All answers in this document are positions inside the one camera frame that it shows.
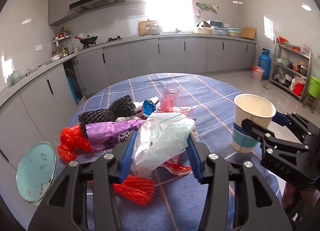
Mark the red plastic bag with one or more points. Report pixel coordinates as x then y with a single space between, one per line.
137 189

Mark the blue gas cylinder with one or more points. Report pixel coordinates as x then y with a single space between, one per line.
264 62

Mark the metal spice rack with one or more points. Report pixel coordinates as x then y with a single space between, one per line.
62 42

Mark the white pot with lid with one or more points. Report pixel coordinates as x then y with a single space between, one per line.
154 29

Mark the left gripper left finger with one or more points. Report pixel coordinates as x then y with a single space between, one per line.
64 207

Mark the teal trash bin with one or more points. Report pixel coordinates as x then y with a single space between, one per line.
35 172

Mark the green kettle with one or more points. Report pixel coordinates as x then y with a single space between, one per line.
13 78

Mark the blue plaid tablecloth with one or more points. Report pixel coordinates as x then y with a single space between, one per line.
179 200

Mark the purple snack wrapper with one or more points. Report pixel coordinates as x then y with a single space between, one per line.
106 135

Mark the black wok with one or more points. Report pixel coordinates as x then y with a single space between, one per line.
87 41

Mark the white blue paper cup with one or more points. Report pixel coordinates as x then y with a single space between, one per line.
255 108

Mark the wooden cutting board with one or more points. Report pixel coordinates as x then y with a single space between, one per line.
142 26

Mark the red white waste bucket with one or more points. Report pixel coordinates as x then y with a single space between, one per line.
257 73

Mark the grey lower cabinets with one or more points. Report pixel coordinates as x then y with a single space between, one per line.
35 109

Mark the green plastic bucket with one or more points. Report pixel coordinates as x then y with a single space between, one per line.
314 86

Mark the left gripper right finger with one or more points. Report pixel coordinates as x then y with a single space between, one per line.
256 205

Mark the white translucent plastic bag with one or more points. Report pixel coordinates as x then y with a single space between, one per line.
161 137

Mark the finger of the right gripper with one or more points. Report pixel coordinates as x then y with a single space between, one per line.
257 131
294 121

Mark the pink translucent plastic bag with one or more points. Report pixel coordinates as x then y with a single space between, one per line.
174 101

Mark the black range hood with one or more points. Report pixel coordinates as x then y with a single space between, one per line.
83 6

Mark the metal storage shelf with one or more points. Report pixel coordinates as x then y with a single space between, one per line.
291 68

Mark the brown board on counter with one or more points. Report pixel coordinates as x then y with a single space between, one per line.
248 33

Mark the dark grey knitted cloth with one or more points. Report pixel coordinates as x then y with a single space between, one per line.
122 107

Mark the red orange blue wrapper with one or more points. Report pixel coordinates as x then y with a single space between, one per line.
148 107

